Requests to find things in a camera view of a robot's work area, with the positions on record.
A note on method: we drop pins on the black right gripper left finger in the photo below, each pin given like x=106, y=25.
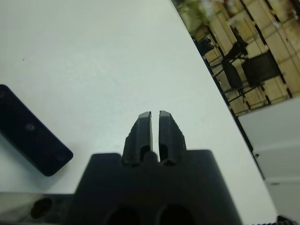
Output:
x=139, y=140

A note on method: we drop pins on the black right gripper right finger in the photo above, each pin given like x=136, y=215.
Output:
x=170, y=138

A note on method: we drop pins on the black phone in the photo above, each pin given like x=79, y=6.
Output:
x=30, y=131

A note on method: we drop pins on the black waste bin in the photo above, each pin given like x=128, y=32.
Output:
x=206, y=47

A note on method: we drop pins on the black mesh chair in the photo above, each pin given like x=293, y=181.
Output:
x=260, y=68

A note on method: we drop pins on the yellow-green plastic bag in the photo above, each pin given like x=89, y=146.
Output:
x=199, y=11

